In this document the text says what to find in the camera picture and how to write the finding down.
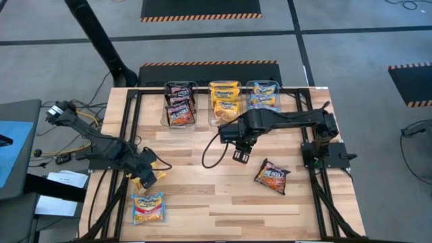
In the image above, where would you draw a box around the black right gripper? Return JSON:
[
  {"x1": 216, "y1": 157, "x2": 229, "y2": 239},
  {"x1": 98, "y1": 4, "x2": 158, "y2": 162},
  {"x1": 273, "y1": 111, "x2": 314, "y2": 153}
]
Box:
[{"x1": 218, "y1": 113, "x2": 263, "y2": 165}]

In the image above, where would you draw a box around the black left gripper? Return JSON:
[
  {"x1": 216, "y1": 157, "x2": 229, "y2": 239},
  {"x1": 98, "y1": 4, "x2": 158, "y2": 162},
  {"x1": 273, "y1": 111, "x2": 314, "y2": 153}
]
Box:
[{"x1": 130, "y1": 150, "x2": 159, "y2": 189}]

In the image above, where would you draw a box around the yellow Maruchan noodle packet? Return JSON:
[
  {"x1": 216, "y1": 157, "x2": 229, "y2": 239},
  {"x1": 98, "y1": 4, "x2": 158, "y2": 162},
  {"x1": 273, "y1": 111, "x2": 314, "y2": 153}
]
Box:
[
  {"x1": 209, "y1": 87, "x2": 241, "y2": 102},
  {"x1": 127, "y1": 161, "x2": 167, "y2": 194},
  {"x1": 213, "y1": 100, "x2": 242, "y2": 126},
  {"x1": 209, "y1": 80, "x2": 239, "y2": 89}
]

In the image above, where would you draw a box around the black Maruchan fire noodle packet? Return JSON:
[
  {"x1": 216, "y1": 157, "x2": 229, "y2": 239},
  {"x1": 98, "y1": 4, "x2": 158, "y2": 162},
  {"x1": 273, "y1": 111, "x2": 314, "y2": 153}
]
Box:
[
  {"x1": 253, "y1": 158, "x2": 292, "y2": 196},
  {"x1": 164, "y1": 103, "x2": 196, "y2": 128},
  {"x1": 165, "y1": 95, "x2": 196, "y2": 107},
  {"x1": 167, "y1": 84, "x2": 194, "y2": 97}
]

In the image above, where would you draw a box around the blue Maruchan noodle packet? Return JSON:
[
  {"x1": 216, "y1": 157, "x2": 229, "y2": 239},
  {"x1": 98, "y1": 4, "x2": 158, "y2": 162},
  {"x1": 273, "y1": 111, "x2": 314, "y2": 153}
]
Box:
[
  {"x1": 252, "y1": 82, "x2": 278, "y2": 95},
  {"x1": 130, "y1": 192, "x2": 166, "y2": 225},
  {"x1": 248, "y1": 93, "x2": 281, "y2": 111}
]

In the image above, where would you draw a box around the clear plastic bin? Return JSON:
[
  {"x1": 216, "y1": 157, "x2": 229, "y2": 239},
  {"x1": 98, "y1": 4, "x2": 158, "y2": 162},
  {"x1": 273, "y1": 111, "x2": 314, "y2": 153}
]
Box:
[
  {"x1": 160, "y1": 80, "x2": 199, "y2": 128},
  {"x1": 207, "y1": 80, "x2": 243, "y2": 128},
  {"x1": 245, "y1": 80, "x2": 287, "y2": 114}
]

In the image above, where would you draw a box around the white paper sheet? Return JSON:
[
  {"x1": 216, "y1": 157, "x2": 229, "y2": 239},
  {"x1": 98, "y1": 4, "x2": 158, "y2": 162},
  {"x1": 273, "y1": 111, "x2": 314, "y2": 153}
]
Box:
[
  {"x1": 47, "y1": 170, "x2": 89, "y2": 189},
  {"x1": 34, "y1": 195, "x2": 78, "y2": 217}
]

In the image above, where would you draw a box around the black hazard-striped floor mat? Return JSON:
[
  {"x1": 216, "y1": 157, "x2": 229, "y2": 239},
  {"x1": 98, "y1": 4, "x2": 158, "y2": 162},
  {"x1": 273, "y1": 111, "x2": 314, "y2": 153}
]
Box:
[
  {"x1": 138, "y1": 60, "x2": 283, "y2": 88},
  {"x1": 141, "y1": 0, "x2": 264, "y2": 24},
  {"x1": 387, "y1": 61, "x2": 432, "y2": 108}
]

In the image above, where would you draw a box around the black bar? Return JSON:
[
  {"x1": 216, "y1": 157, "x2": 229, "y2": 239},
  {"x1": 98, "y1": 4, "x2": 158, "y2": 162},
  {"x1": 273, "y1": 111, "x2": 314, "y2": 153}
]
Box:
[{"x1": 22, "y1": 173, "x2": 87, "y2": 203}]

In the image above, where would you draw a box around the blue sheet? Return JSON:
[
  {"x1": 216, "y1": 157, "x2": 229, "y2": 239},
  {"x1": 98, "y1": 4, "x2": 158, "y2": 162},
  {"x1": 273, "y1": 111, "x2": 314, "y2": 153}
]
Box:
[{"x1": 0, "y1": 120, "x2": 34, "y2": 188}]

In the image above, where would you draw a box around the grey side table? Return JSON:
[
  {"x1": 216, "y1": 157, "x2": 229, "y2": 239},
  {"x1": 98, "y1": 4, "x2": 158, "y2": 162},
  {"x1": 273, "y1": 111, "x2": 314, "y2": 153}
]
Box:
[{"x1": 0, "y1": 99, "x2": 43, "y2": 243}]

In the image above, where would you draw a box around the thick black pole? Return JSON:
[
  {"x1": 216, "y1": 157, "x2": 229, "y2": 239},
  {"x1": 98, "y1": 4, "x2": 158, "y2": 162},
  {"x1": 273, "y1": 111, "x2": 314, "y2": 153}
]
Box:
[{"x1": 63, "y1": 0, "x2": 138, "y2": 88}]

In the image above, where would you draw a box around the black left wrist camera cable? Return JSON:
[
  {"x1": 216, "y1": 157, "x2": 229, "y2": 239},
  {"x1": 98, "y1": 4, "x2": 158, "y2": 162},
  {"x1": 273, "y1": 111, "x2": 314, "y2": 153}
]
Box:
[{"x1": 143, "y1": 146, "x2": 173, "y2": 171}]

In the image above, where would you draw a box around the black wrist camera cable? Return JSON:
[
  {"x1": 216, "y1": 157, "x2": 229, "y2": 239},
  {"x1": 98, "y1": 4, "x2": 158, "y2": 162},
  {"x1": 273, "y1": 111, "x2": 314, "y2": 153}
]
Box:
[
  {"x1": 201, "y1": 131, "x2": 234, "y2": 169},
  {"x1": 143, "y1": 146, "x2": 173, "y2": 171}
]

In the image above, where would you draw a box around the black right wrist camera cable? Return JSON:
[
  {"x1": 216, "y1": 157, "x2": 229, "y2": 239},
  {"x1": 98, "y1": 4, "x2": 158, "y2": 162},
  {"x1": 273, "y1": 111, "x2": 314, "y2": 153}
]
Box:
[{"x1": 201, "y1": 131, "x2": 234, "y2": 169}]

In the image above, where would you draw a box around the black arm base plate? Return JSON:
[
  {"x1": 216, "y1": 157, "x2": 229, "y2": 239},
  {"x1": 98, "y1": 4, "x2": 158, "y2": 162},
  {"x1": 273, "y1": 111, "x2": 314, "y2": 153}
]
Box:
[
  {"x1": 88, "y1": 144, "x2": 138, "y2": 171},
  {"x1": 301, "y1": 141, "x2": 358, "y2": 169}
]

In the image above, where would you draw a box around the black aluminium table frame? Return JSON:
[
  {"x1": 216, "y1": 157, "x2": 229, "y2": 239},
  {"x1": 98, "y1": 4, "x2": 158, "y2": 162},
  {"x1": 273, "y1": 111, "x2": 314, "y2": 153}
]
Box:
[{"x1": 78, "y1": 86, "x2": 369, "y2": 243}]

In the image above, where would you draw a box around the yellow cable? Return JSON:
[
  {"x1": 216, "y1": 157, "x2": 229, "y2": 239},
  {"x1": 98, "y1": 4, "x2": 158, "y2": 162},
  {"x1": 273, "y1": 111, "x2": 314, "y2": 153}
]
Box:
[{"x1": 42, "y1": 143, "x2": 92, "y2": 157}]

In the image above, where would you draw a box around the black floor cable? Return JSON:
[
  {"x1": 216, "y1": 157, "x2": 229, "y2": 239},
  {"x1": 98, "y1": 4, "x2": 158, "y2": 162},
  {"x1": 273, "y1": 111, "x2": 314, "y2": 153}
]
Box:
[{"x1": 383, "y1": 0, "x2": 420, "y2": 11}]

